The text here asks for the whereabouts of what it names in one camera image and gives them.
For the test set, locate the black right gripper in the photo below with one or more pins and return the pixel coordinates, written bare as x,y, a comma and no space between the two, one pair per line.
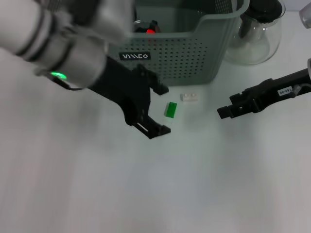
272,92

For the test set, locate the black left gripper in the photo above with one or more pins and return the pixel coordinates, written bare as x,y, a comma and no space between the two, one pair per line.
121,85

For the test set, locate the long green brick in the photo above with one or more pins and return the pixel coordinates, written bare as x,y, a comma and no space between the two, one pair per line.
171,110

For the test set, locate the small red square brick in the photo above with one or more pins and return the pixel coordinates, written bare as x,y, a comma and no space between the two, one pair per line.
150,31

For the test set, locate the glass teacup with black sleeve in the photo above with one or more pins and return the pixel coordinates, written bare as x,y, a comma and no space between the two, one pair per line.
143,26

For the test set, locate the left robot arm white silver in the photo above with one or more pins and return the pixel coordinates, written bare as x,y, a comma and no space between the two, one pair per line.
48,36

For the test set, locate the grey-green perforated storage bin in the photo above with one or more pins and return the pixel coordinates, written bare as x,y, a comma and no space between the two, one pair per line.
182,60

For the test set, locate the white two-stud brick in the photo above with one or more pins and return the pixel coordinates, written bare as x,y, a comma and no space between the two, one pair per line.
189,97

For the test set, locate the glass carafe with black lid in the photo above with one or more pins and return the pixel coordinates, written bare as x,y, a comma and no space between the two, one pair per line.
252,48

